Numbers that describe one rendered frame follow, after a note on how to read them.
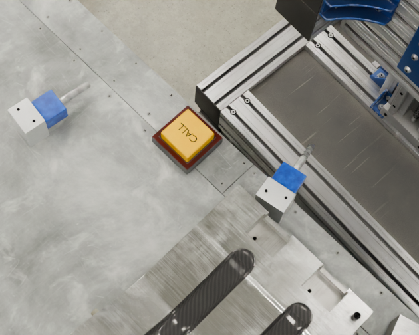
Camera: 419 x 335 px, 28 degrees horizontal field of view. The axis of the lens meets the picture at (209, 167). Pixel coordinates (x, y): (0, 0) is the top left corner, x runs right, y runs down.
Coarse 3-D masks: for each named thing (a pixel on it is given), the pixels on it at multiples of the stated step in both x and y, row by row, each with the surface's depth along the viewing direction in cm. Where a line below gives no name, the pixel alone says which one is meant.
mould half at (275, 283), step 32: (224, 224) 118; (192, 256) 117; (224, 256) 117; (256, 256) 117; (288, 256) 117; (128, 288) 115; (160, 288) 115; (192, 288) 115; (256, 288) 116; (288, 288) 115; (96, 320) 110; (128, 320) 112; (224, 320) 114; (256, 320) 114; (320, 320) 114
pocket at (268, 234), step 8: (264, 216) 120; (256, 224) 121; (264, 224) 122; (272, 224) 120; (248, 232) 121; (256, 232) 121; (264, 232) 121; (272, 232) 121; (280, 232) 120; (256, 240) 121; (264, 240) 121; (272, 240) 121; (280, 240) 121; (288, 240) 120; (264, 248) 120; (272, 248) 120; (280, 248) 120; (272, 256) 120
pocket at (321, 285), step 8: (320, 272) 118; (312, 280) 119; (320, 280) 119; (328, 280) 118; (336, 280) 118; (312, 288) 118; (320, 288) 118; (328, 288) 118; (336, 288) 118; (344, 288) 117; (320, 296) 118; (328, 296) 118; (336, 296) 118; (344, 296) 118; (328, 304) 118; (336, 304) 118
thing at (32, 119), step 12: (84, 84) 132; (48, 96) 130; (72, 96) 131; (12, 108) 127; (24, 108) 127; (36, 108) 129; (48, 108) 129; (60, 108) 129; (12, 120) 130; (24, 120) 127; (36, 120) 127; (48, 120) 128; (60, 120) 131; (24, 132) 126; (36, 132) 128; (48, 132) 131
